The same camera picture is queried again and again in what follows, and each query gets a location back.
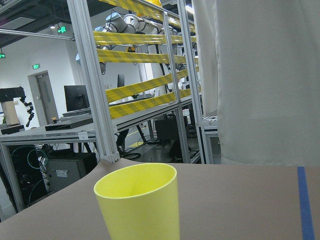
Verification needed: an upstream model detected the yellow plastic cup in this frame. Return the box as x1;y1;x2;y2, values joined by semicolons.
93;163;181;240

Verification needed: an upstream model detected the black computer monitor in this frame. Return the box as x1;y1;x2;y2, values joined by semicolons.
64;85;90;112

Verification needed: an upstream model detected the brown paper table mat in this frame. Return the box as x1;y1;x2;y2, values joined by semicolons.
0;159;320;240

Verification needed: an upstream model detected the person in white coat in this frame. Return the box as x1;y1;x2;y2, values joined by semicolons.
192;0;320;166

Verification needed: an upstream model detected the grey aluminium frame post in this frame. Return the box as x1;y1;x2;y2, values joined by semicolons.
67;0;120;163

